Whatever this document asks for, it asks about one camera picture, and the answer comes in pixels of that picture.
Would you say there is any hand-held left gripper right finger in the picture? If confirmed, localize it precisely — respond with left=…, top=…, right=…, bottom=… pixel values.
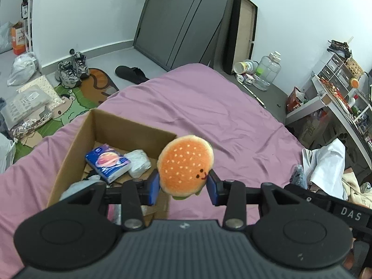
left=207, top=169, right=295, bottom=229

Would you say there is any brown carton under desk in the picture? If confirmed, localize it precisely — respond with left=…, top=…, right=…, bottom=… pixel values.
left=299, top=113, right=329, bottom=149

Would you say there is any grey low bench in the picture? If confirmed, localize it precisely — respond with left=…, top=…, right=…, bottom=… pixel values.
left=213, top=64, right=292, bottom=124

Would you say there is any white wrapped bundle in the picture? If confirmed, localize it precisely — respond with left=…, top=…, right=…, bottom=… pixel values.
left=123, top=149, right=152, bottom=179

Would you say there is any grey drawer organizer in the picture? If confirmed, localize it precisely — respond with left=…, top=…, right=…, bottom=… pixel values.
left=318, top=54, right=354, bottom=94

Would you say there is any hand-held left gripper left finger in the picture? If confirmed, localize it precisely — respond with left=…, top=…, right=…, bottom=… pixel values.
left=60, top=171, right=161, bottom=230

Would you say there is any red basket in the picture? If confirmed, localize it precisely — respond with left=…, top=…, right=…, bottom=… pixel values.
left=286, top=86, right=306, bottom=114

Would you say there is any grey plastic bag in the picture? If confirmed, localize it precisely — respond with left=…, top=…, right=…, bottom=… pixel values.
left=0, top=21, right=14, bottom=54

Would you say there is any cardboard box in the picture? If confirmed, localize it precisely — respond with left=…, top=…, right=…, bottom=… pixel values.
left=46, top=109, right=178, bottom=222

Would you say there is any grey white sneaker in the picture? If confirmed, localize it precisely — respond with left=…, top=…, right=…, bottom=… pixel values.
left=55, top=61, right=82, bottom=89
left=72, top=51, right=91, bottom=80

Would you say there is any grey flat parcel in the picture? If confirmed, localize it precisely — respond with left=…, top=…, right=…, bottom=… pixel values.
left=0, top=89, right=53, bottom=130

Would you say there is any pale grey cloth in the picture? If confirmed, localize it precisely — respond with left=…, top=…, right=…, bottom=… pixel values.
left=59, top=179, right=103, bottom=202

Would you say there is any grey fluffy plush toy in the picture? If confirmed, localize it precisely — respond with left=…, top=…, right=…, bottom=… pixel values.
left=291, top=164, right=308, bottom=191

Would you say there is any grey door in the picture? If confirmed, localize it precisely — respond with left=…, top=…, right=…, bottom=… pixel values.
left=133, top=0, right=242, bottom=72

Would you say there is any burger plush toy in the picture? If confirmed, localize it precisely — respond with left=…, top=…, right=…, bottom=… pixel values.
left=157, top=134, right=215, bottom=201

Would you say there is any white desk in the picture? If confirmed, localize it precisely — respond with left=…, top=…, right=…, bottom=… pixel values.
left=285, top=74, right=372, bottom=170

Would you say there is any orange white carton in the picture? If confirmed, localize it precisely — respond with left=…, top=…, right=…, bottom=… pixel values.
left=11, top=20, right=29, bottom=56

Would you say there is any white plastic bag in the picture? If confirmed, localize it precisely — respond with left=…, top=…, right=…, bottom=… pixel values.
left=7, top=51, right=40, bottom=87

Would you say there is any white shelf rack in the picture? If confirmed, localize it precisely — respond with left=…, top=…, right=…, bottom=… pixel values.
left=20, top=0, right=35, bottom=53

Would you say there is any white crumpled cloth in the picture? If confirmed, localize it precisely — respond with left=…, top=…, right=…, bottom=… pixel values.
left=302, top=138, right=347, bottom=201

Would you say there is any black slipper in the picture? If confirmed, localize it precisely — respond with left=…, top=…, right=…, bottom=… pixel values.
left=115, top=65, right=150, bottom=85

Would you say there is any pink bed sheet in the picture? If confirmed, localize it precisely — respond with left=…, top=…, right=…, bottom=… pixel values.
left=0, top=63, right=309, bottom=279

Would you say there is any thin patterned stick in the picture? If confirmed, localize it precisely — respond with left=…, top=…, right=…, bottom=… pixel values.
left=238, top=81, right=267, bottom=107

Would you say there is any blue tissue pack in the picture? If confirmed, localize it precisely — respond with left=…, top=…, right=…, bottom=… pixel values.
left=85, top=144, right=132, bottom=184

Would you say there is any paper cup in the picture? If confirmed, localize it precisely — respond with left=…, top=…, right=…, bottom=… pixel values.
left=233, top=60, right=259, bottom=75

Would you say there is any cream cloth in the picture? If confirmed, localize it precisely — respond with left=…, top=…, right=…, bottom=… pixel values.
left=342, top=171, right=372, bottom=210

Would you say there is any silver patterned package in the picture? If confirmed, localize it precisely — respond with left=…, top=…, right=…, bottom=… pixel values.
left=9, top=113, right=53, bottom=140

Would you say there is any clear water jug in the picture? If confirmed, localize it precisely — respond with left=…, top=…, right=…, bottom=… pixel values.
left=252, top=51, right=282, bottom=91

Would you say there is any wicker basket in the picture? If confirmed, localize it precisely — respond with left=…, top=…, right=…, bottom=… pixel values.
left=345, top=57, right=364, bottom=79

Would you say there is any cartoon floor mat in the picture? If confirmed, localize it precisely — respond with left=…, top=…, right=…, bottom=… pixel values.
left=14, top=68, right=120, bottom=163

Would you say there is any black framed board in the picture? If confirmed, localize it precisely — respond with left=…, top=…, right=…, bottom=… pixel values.
left=222, top=0, right=259, bottom=75

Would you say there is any beige dotted cloth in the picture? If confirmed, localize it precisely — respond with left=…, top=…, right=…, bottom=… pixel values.
left=17, top=75, right=63, bottom=109

